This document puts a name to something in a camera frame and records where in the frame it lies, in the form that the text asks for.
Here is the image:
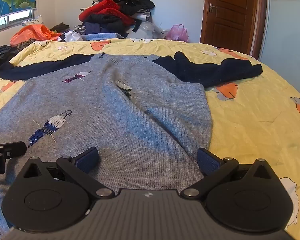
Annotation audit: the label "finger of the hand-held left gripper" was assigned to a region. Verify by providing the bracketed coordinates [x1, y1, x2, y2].
[0, 141, 28, 159]

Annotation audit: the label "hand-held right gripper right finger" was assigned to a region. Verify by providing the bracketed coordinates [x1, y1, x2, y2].
[180, 147, 280, 201]

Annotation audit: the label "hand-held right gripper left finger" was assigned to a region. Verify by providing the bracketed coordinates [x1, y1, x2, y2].
[21, 147, 116, 201]

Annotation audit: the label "grey sweater with navy sleeves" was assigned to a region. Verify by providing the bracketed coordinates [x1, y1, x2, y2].
[0, 51, 263, 240]

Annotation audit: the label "dark patterned clothes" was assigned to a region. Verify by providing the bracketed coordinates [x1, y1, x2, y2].
[0, 38, 36, 77]

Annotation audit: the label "pile of clothes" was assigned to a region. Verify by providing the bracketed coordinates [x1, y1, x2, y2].
[78, 0, 156, 39]

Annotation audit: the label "yellow printed quilt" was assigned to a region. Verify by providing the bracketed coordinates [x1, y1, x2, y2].
[0, 38, 300, 240]

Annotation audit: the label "orange plastic bag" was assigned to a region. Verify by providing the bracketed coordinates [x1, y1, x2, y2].
[10, 24, 62, 47]

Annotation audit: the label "window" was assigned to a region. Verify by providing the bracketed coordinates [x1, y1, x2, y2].
[0, 8, 34, 34]

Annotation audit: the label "floral pillow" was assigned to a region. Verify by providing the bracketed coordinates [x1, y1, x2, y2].
[21, 15, 45, 28]

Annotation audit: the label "light blue folded cloth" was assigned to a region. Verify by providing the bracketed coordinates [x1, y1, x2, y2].
[81, 32, 126, 42]

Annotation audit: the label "white crumpled cloth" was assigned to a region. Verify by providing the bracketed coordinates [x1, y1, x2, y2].
[62, 30, 83, 43]

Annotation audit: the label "dark brown garment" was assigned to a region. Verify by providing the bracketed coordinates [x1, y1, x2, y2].
[50, 22, 70, 34]

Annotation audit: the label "pink plastic bag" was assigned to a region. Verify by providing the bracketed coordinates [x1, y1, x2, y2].
[165, 24, 190, 43]

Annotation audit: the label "clear plastic bag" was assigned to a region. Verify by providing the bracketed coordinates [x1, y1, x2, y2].
[133, 21, 163, 40]

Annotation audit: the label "brown wooden door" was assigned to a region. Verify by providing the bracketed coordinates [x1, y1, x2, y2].
[200, 0, 268, 58]

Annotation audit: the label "white wardrobe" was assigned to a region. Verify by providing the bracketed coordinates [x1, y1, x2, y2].
[260, 0, 300, 100]

